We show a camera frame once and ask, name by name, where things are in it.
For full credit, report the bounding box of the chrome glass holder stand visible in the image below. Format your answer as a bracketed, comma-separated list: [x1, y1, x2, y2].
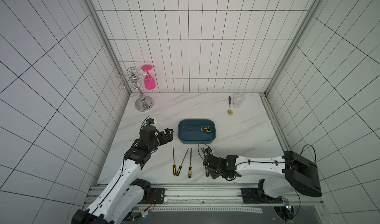
[116, 67, 154, 112]

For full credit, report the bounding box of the teal plastic storage box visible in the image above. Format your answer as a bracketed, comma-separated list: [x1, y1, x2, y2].
[178, 119, 216, 144]

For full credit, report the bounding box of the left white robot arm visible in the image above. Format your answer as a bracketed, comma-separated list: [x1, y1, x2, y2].
[71, 125, 173, 224]

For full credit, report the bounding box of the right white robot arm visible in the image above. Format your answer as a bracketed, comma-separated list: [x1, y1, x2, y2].
[203, 151, 322, 198]

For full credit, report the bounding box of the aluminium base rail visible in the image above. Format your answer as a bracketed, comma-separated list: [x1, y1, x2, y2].
[84, 183, 321, 214]

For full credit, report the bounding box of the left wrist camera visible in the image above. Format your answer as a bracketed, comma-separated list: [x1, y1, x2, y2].
[145, 118, 157, 126]

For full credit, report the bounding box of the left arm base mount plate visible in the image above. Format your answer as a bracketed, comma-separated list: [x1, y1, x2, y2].
[139, 188, 165, 204]

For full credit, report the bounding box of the pink plastic wine glass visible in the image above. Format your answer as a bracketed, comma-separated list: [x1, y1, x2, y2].
[142, 64, 156, 90]

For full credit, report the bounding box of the file tool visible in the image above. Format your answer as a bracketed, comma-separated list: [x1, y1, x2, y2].
[189, 127, 210, 132]
[176, 149, 189, 176]
[172, 147, 177, 176]
[188, 148, 193, 178]
[201, 148, 209, 177]
[188, 128, 212, 133]

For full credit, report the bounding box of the gold spoon black handle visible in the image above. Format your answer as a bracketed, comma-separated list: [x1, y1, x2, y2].
[228, 96, 233, 114]

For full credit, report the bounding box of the clear glass cup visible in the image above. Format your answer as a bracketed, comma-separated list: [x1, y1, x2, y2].
[233, 93, 245, 108]

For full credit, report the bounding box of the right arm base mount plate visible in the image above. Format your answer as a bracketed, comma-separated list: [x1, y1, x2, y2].
[240, 188, 283, 204]

